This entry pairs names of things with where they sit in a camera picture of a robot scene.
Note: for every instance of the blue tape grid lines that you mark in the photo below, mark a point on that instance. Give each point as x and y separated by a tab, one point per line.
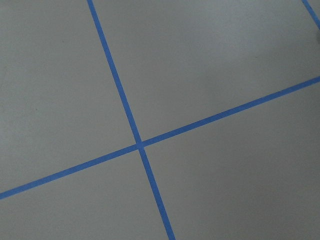
140	144

